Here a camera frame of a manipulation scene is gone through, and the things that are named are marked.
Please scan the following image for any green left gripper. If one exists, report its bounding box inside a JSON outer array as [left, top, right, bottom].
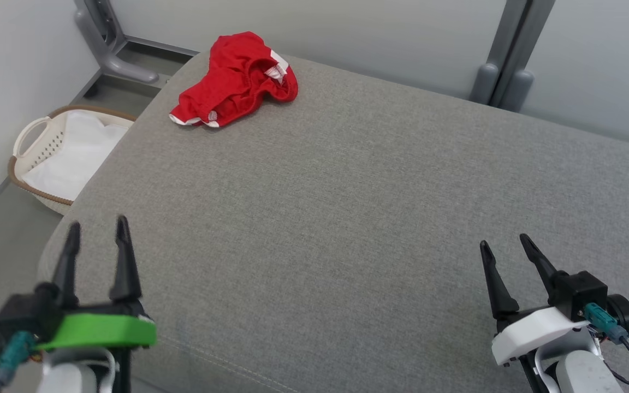
[[36, 215, 157, 353]]

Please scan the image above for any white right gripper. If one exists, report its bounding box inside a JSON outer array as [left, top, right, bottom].
[[480, 234, 591, 366]]

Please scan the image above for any red shorts white trim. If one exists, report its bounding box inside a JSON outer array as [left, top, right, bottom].
[[170, 31, 299, 129]]

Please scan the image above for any white cloth in basket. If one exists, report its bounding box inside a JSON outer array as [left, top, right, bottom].
[[21, 111, 129, 201]]

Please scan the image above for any white laundry basket brown rim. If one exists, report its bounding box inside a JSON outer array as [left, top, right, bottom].
[[8, 105, 138, 216]]

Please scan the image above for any teal right camera connector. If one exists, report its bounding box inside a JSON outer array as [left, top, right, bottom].
[[584, 303, 628, 343]]

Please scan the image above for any teal camera connector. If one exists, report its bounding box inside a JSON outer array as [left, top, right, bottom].
[[0, 331, 37, 385], [584, 303, 628, 343]]

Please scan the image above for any teal left camera connector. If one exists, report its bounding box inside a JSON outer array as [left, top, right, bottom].
[[0, 331, 37, 385]]

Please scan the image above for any grey metal partition post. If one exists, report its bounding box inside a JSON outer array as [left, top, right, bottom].
[[470, 0, 556, 112], [74, 0, 200, 85]]

